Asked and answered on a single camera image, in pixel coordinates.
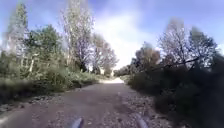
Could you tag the row of trees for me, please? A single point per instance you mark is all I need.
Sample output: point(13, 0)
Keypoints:
point(180, 46)
point(50, 43)

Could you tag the dark green bushes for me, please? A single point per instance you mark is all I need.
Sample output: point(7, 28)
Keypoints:
point(186, 93)

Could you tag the robot's own part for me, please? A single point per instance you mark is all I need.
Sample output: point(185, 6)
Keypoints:
point(77, 123)
point(141, 122)

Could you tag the brown dirt gravel path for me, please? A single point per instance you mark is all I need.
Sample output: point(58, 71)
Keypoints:
point(100, 103)

